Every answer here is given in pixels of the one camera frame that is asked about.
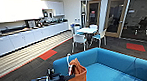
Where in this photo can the white wall cabinets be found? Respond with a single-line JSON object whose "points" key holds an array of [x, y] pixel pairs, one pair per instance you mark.
{"points": [[17, 10]]}

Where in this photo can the narrow glass side panel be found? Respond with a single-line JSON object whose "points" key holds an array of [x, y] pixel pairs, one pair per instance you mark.
{"points": [[84, 14]]}

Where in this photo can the white square table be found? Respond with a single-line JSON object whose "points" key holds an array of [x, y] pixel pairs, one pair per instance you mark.
{"points": [[86, 30]]}

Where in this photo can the dark wall mounted appliance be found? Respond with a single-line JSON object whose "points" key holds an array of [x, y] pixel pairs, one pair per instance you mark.
{"points": [[48, 14]]}

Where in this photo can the wooden framed glass door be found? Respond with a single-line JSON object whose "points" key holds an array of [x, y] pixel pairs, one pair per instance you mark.
{"points": [[116, 17], [94, 13]]}

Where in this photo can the blue sofa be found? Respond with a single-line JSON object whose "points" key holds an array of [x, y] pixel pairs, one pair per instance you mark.
{"points": [[110, 57]]}

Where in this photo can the white hanger with orange hoodie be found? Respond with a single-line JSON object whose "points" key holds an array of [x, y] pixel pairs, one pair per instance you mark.
{"points": [[69, 62]]}

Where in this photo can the white chair with blue seat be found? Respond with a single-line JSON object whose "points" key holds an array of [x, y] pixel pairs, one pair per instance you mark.
{"points": [[99, 35], [93, 26], [77, 30]]}

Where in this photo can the black coffee machine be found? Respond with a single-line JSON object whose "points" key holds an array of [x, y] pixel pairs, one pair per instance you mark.
{"points": [[31, 23]]}

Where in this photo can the black office chair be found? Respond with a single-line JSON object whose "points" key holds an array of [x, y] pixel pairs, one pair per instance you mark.
{"points": [[145, 24]]}

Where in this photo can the white kitchen counter cabinets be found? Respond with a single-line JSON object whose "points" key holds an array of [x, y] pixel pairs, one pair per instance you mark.
{"points": [[22, 39]]}

